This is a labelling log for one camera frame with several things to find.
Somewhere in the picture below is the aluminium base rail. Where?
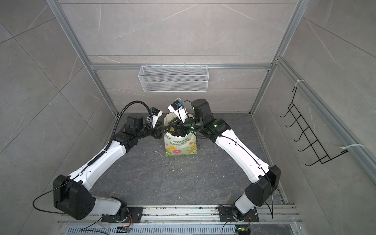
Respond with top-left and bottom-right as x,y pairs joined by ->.
53,205 -> 306,235

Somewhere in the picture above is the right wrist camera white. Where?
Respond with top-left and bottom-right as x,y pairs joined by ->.
168,99 -> 188,123

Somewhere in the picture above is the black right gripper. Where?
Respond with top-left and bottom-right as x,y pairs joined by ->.
164,116 -> 205,138

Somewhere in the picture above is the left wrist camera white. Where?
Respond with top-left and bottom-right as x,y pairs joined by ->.
147,107 -> 163,128

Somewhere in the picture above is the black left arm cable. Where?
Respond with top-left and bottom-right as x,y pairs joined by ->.
104,100 -> 151,152

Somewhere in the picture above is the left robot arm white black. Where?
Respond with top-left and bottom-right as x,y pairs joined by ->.
53,114 -> 163,222

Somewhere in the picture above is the white floral paper bag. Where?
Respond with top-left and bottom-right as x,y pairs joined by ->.
164,113 -> 197,157

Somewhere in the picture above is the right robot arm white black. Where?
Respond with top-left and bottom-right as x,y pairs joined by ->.
168,99 -> 281,221

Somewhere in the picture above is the white wire mesh basket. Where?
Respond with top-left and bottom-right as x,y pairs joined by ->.
138,65 -> 210,93

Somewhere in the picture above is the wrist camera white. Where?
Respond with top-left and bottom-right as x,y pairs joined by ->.
168,99 -> 188,123
147,107 -> 163,128

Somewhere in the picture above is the black wire hook rack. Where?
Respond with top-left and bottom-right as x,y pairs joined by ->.
280,87 -> 349,167

